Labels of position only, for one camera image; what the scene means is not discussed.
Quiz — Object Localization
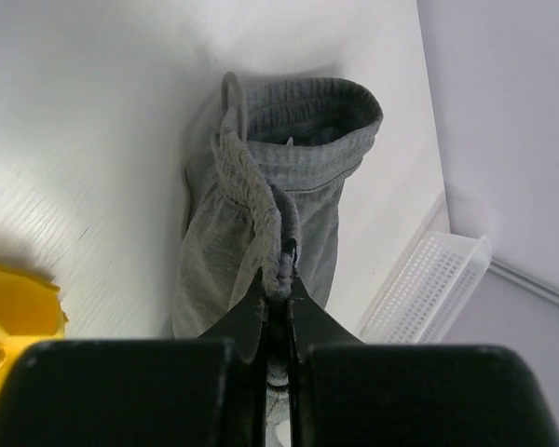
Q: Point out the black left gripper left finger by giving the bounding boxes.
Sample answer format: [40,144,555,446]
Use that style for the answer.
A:
[0,276,266,446]

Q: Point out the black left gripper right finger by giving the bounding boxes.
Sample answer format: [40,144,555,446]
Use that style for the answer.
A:
[288,278,559,446]

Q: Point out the grey shorts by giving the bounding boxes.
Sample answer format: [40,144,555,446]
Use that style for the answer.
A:
[171,71,385,447]

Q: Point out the yellow shorts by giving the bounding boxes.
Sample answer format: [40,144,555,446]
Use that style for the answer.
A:
[0,264,68,389]

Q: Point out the white plastic basket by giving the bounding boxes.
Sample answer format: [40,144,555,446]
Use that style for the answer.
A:
[355,194,492,345]

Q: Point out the right aluminium frame post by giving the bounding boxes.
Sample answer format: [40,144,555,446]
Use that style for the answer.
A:
[489,259,559,307]

